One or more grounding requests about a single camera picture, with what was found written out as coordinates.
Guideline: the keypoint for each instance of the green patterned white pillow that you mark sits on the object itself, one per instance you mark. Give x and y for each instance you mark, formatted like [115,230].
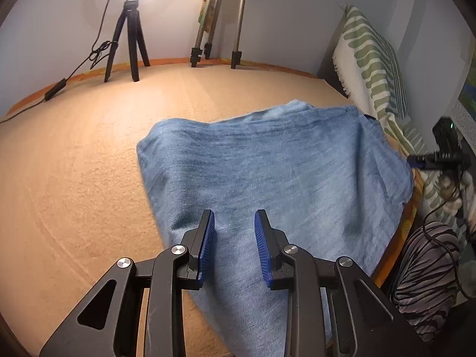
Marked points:
[372,63]

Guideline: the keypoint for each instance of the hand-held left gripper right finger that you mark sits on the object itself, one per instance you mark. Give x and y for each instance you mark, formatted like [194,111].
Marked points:
[260,245]

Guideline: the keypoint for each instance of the blue denim pants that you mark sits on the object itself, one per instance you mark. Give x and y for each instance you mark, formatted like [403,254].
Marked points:
[279,163]

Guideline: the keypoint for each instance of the small black tripod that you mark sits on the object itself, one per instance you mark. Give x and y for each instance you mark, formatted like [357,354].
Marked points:
[128,18]

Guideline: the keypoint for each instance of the beige fleece blanket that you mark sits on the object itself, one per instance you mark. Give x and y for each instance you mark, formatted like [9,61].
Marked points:
[74,156]

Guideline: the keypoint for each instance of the person's striped trouser leg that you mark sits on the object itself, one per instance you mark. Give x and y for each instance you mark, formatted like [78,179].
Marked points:
[424,279]

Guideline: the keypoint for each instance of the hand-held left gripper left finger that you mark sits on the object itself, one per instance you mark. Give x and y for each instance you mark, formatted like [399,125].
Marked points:
[208,245]

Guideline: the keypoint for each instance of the silver tripod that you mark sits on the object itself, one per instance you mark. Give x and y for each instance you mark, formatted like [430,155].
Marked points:
[238,26]

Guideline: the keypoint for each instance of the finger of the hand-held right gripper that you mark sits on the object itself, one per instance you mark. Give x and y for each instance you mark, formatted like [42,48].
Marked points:
[418,161]

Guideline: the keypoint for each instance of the person's right hand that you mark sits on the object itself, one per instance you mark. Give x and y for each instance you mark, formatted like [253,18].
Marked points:
[455,199]

